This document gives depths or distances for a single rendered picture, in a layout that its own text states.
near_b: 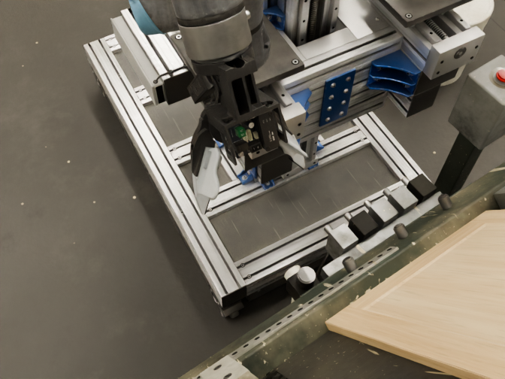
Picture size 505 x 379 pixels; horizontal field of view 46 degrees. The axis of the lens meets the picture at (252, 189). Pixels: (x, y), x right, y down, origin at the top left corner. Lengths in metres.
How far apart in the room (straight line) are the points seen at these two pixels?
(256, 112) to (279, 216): 1.39
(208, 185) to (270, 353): 0.49
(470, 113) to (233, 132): 0.99
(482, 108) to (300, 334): 0.73
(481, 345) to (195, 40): 0.53
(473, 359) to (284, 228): 1.28
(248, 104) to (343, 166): 1.54
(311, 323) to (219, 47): 0.66
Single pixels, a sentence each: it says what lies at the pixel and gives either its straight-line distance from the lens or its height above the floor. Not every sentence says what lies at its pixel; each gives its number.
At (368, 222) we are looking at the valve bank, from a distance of 1.42.
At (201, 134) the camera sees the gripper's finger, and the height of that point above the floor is 1.42.
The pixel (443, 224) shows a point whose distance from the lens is 1.30.
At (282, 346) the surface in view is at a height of 0.89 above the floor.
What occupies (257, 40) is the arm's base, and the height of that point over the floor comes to 1.10.
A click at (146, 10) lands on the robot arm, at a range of 1.17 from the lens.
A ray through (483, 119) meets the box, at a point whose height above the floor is 0.85.
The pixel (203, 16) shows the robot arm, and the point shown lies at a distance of 0.64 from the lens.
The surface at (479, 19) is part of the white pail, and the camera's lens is 2.58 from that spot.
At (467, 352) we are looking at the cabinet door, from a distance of 0.85.
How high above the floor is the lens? 1.98
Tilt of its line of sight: 58 degrees down
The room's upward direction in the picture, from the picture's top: straight up
